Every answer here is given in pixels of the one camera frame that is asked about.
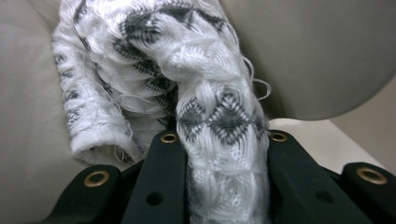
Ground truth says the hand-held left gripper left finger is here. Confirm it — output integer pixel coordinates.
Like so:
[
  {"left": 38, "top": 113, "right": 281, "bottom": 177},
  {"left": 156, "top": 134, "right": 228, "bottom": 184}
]
[{"left": 120, "top": 130, "right": 189, "bottom": 224}]

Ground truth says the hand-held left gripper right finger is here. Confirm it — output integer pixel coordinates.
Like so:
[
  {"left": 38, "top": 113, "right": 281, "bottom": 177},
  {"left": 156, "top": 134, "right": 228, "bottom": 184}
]
[{"left": 265, "top": 129, "right": 373, "bottom": 224}]

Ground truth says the white black patterned knitted cloth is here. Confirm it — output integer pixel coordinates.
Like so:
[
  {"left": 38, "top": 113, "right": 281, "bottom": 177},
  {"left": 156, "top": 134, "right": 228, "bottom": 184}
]
[{"left": 50, "top": 0, "right": 273, "bottom": 224}]

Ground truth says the grey metal expandable rack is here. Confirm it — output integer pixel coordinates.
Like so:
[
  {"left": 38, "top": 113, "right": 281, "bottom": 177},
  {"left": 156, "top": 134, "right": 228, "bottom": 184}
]
[{"left": 0, "top": 0, "right": 396, "bottom": 224}]

